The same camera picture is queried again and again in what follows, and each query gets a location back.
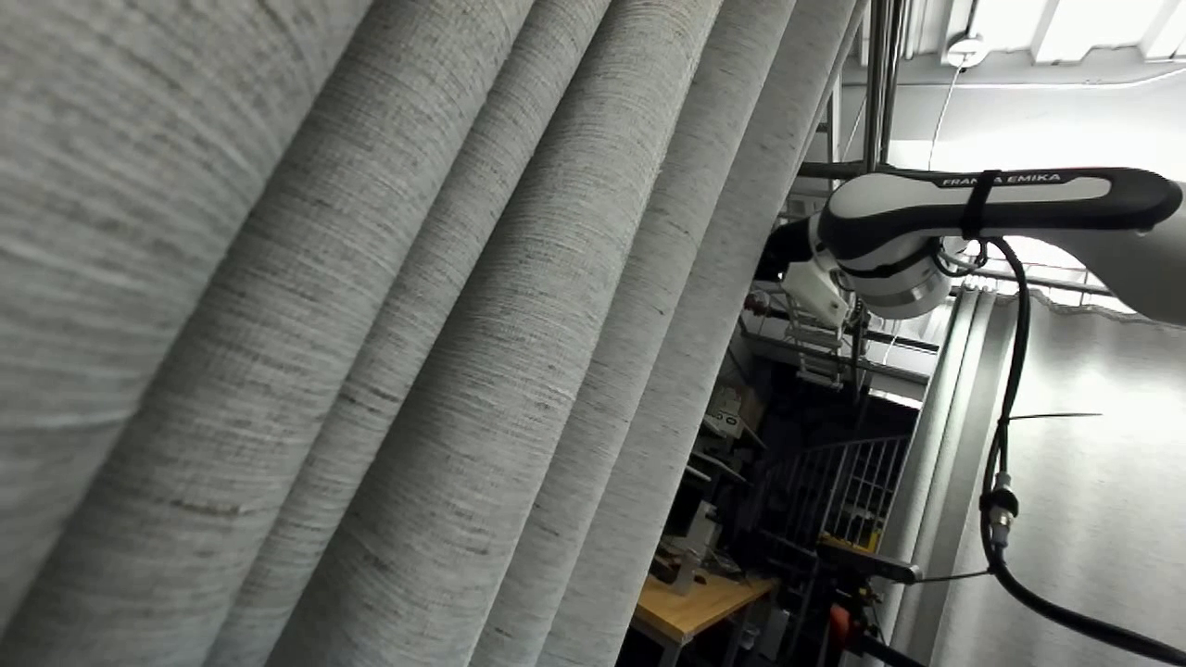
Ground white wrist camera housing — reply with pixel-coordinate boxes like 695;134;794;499
778;254;859;331

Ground wooden workbench top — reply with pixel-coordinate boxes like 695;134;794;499
635;568;778;648

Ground red clamp handle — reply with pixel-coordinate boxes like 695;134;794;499
826;599;868;657

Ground grey textured fabric curtain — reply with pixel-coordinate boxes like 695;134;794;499
0;0;868;667

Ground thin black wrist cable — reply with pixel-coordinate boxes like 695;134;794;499
928;233;994;282

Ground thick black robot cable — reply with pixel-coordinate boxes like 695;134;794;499
974;233;1186;667

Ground vertical metal ceiling pole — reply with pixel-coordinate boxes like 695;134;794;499
859;0;906;169

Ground white ceiling sensor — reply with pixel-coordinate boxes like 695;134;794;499
939;33;994;75

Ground grey metal column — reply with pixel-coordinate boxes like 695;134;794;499
879;286;1010;667

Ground white wire rack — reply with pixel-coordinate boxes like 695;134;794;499
760;429;915;557

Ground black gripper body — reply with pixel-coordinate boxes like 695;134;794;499
753;217;823;287

